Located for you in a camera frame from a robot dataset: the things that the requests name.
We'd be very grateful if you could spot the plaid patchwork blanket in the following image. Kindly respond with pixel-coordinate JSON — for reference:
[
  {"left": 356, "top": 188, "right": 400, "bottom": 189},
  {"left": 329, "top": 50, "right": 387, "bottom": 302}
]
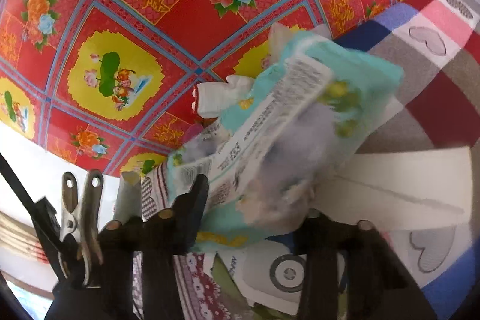
[{"left": 337, "top": 0, "right": 479, "bottom": 319}]

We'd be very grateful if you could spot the checkered red bed sheet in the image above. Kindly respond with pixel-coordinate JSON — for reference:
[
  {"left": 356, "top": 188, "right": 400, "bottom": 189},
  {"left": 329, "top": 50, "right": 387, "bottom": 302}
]
[{"left": 142, "top": 163, "right": 242, "bottom": 319}]

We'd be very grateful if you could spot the teal snack wrapper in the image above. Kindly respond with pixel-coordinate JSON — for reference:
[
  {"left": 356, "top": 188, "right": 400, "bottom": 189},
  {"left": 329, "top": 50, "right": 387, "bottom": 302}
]
[{"left": 166, "top": 31, "right": 404, "bottom": 252}]

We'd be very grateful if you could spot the white paper strip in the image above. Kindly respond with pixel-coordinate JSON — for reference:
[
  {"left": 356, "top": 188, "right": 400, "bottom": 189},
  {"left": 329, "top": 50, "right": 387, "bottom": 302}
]
[{"left": 312, "top": 147, "right": 473, "bottom": 232}]

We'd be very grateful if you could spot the metal spring clip right wrist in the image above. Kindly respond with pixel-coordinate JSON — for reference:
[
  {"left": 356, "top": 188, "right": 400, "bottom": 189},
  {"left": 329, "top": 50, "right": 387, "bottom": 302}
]
[{"left": 58, "top": 169, "right": 103, "bottom": 288}]

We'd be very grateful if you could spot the white circle printed wrapper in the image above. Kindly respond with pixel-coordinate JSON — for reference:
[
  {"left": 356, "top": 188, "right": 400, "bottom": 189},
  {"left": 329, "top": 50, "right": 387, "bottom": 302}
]
[{"left": 209, "top": 239, "right": 350, "bottom": 317}]

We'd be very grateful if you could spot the black cable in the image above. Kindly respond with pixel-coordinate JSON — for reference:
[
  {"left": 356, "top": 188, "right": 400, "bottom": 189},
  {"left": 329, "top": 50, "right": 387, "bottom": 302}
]
[{"left": 0, "top": 153, "right": 67, "bottom": 280}]

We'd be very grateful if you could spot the red floral wall covering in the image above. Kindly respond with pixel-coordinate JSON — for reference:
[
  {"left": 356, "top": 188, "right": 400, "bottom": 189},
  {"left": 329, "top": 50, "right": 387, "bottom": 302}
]
[{"left": 1, "top": 0, "right": 403, "bottom": 175}]

